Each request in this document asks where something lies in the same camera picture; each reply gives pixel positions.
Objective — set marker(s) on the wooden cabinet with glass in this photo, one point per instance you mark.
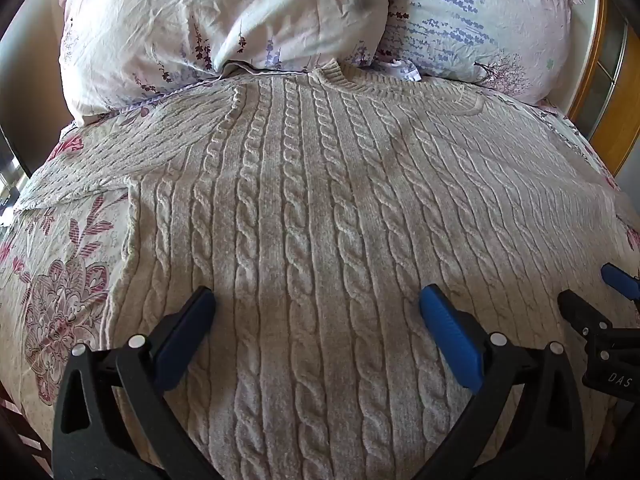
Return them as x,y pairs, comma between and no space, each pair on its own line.
597,85

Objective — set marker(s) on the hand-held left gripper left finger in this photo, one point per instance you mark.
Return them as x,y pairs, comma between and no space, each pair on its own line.
186,332

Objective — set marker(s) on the dark chair back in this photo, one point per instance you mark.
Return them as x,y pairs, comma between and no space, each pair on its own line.
12,125

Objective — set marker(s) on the blue lavender print pillow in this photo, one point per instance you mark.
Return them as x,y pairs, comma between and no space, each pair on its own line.
465,15

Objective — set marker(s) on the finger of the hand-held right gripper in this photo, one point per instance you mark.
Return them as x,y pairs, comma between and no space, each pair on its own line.
620,280
575,307

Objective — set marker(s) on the white floral pillow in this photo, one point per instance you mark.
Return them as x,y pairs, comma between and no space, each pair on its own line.
200,15

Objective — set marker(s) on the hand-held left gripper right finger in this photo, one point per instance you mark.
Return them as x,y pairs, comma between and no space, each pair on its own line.
447,330

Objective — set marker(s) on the pink floral bed sheet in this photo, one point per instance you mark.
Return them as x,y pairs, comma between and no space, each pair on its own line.
60,270

